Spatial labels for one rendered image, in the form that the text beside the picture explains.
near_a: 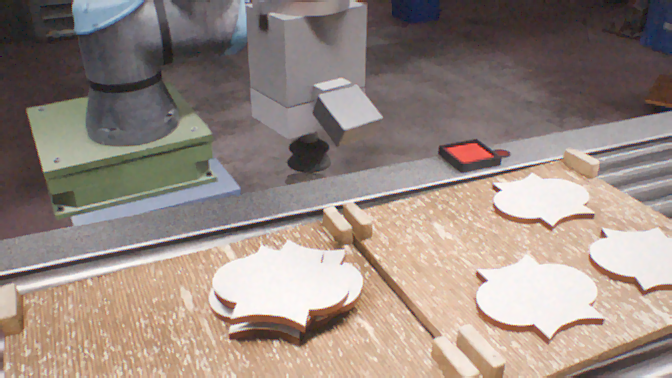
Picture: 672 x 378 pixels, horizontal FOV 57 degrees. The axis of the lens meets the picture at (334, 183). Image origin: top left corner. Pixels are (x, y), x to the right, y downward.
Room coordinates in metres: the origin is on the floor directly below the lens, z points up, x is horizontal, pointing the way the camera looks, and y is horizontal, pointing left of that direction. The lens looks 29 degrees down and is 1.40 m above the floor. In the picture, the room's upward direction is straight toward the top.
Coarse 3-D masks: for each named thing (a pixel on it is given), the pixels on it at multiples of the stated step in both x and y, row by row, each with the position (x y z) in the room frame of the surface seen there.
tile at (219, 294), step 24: (240, 264) 0.56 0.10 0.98; (264, 264) 0.56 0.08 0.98; (288, 264) 0.56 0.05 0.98; (312, 264) 0.56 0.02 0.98; (216, 288) 0.51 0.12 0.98; (240, 288) 0.51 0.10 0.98; (264, 288) 0.51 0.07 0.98; (288, 288) 0.51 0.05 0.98; (312, 288) 0.51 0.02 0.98; (336, 288) 0.51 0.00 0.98; (240, 312) 0.48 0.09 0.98; (264, 312) 0.48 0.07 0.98; (288, 312) 0.48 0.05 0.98; (312, 312) 0.48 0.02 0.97
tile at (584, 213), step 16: (528, 176) 0.82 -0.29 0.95; (512, 192) 0.77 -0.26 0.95; (528, 192) 0.77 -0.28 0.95; (544, 192) 0.77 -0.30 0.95; (560, 192) 0.77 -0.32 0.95; (576, 192) 0.77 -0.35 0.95; (496, 208) 0.74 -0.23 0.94; (512, 208) 0.73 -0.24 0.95; (528, 208) 0.73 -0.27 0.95; (544, 208) 0.73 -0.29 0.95; (560, 208) 0.73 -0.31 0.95; (576, 208) 0.73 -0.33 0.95; (544, 224) 0.70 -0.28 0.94
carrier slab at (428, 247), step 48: (432, 192) 0.79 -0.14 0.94; (480, 192) 0.79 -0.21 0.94; (384, 240) 0.67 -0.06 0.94; (432, 240) 0.67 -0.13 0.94; (480, 240) 0.67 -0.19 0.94; (528, 240) 0.67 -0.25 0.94; (576, 240) 0.67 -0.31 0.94; (432, 288) 0.57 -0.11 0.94; (624, 288) 0.57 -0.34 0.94; (528, 336) 0.49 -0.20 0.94; (576, 336) 0.49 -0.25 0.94; (624, 336) 0.49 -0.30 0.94
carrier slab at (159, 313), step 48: (240, 240) 0.67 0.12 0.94; (336, 240) 0.67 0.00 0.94; (48, 288) 0.57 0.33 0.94; (96, 288) 0.57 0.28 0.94; (144, 288) 0.57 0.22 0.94; (192, 288) 0.57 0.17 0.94; (384, 288) 0.57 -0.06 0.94; (48, 336) 0.49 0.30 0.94; (96, 336) 0.49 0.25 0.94; (144, 336) 0.49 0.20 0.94; (192, 336) 0.49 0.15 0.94; (336, 336) 0.49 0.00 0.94; (384, 336) 0.49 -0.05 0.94
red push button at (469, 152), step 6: (468, 144) 0.97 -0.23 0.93; (474, 144) 0.97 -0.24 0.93; (450, 150) 0.94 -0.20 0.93; (456, 150) 0.94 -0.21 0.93; (462, 150) 0.94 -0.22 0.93; (468, 150) 0.94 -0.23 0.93; (474, 150) 0.94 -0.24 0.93; (480, 150) 0.94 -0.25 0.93; (462, 156) 0.92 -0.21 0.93; (468, 156) 0.92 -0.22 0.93; (474, 156) 0.92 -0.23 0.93; (480, 156) 0.92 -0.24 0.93; (486, 156) 0.92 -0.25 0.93; (492, 156) 0.92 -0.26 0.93
